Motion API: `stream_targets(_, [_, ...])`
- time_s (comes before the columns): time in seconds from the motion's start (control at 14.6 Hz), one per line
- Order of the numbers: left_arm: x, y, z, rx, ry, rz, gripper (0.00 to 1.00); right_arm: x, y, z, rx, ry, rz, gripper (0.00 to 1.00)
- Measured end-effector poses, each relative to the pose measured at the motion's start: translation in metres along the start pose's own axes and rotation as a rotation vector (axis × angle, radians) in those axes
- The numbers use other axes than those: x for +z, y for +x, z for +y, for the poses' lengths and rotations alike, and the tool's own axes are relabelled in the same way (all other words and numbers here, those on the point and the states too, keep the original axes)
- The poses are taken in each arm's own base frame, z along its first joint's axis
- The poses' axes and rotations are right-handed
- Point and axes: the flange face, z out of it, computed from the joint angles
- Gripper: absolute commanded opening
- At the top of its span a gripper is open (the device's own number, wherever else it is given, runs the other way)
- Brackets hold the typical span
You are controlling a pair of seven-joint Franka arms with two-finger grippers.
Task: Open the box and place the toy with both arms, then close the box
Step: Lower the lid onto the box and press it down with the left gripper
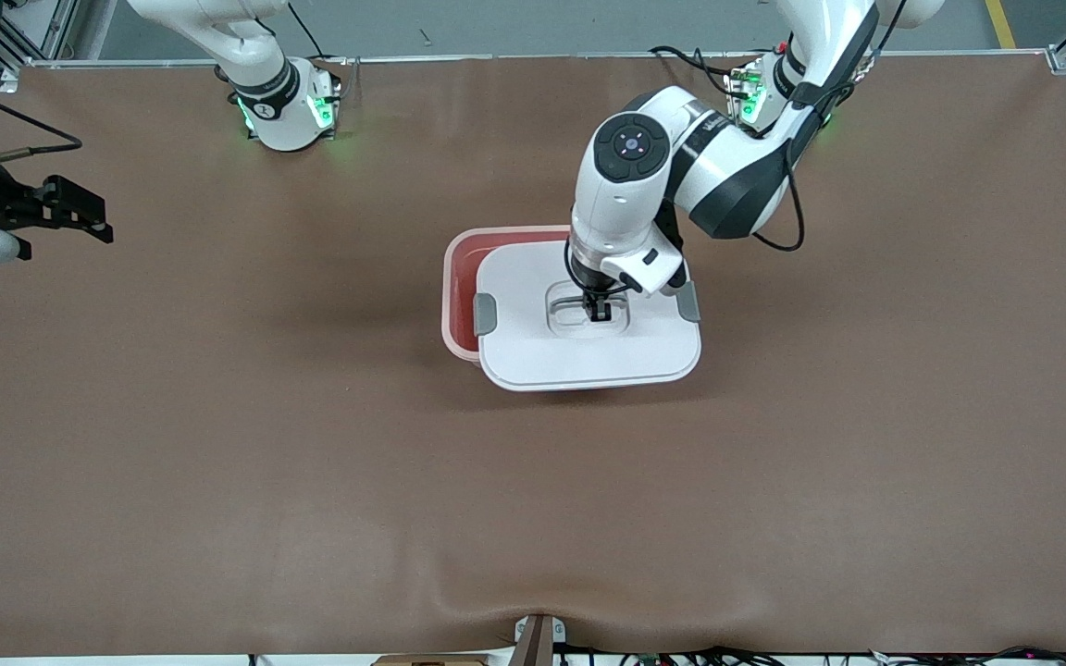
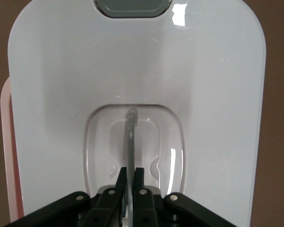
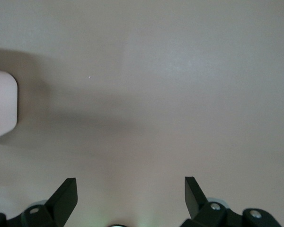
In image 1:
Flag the white box lid grey latches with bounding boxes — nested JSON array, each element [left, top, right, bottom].
[[473, 242, 702, 392]]

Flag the pink plastic box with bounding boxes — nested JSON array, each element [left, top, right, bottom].
[[441, 225, 580, 366]]

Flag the brown table mat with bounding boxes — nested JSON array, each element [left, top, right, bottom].
[[0, 54, 1066, 660]]

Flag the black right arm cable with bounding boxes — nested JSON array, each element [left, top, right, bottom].
[[0, 69, 83, 167]]

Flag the silver table edge rail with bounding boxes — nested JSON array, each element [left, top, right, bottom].
[[24, 51, 1052, 70]]

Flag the black left base cables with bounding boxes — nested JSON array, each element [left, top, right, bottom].
[[649, 44, 756, 126]]

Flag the black right base cable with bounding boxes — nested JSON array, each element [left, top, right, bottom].
[[288, 0, 349, 98]]

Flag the metal table clamp bracket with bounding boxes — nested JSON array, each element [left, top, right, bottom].
[[514, 615, 566, 666]]

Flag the black cable bundle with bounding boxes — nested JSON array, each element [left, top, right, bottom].
[[561, 646, 1066, 666]]

